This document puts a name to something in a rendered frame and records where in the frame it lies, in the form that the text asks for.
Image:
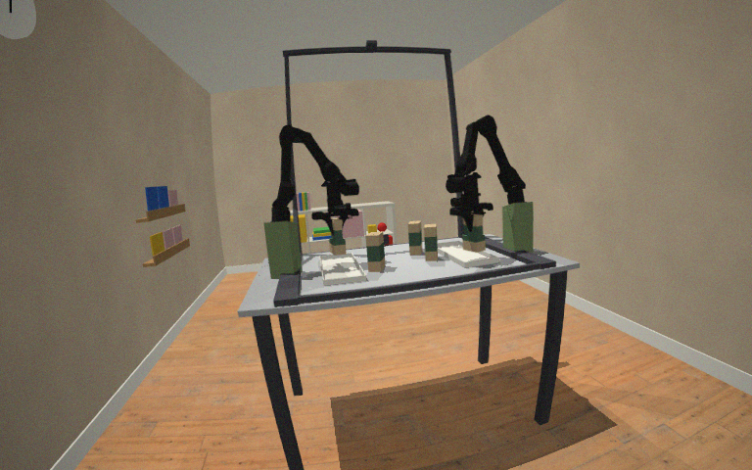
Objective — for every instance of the tan rectangular block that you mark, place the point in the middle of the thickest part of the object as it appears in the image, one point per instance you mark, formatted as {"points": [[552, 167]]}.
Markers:
{"points": [[474, 241], [338, 245], [375, 251], [430, 238], [414, 238]]}

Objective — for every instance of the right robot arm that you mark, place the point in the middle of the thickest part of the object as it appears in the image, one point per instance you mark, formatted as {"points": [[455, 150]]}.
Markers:
{"points": [[329, 170]]}

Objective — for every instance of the white shallow tray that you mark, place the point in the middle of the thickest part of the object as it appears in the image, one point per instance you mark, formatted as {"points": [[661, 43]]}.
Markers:
{"points": [[342, 268], [454, 251]]}

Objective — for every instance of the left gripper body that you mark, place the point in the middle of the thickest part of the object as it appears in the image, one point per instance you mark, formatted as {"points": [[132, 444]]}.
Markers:
{"points": [[471, 199]]}

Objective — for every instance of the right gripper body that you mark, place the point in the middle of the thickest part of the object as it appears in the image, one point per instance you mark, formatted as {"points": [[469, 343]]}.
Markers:
{"points": [[316, 216]]}

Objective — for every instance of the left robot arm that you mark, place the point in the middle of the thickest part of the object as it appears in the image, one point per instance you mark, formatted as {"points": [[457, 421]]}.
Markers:
{"points": [[466, 163]]}

